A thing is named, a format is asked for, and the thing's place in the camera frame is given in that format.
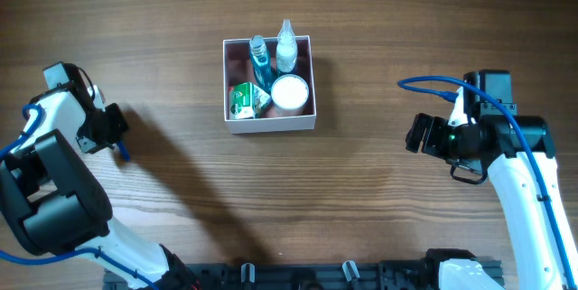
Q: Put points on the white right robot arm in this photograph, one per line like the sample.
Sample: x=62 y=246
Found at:
x=517 y=156

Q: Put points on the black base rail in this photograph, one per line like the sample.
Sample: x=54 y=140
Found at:
x=382 y=276

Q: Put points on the dark blue clear-cap bottle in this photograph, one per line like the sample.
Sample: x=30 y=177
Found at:
x=286 y=49

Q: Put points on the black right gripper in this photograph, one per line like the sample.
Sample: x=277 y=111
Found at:
x=433 y=135

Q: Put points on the cotton swab round container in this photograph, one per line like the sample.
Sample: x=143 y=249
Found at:
x=290 y=94

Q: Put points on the white box pink interior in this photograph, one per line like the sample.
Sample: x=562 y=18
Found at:
x=237 y=69

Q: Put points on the blue disposable razor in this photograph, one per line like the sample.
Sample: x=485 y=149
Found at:
x=123 y=151

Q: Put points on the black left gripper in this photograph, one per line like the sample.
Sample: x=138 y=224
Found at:
x=110 y=124

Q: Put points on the green white soap box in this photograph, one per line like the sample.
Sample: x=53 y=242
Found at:
x=241 y=101

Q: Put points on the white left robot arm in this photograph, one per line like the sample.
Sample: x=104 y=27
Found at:
x=56 y=207

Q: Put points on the blue mouthwash bottle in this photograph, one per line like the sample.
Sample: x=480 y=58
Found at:
x=264 y=74

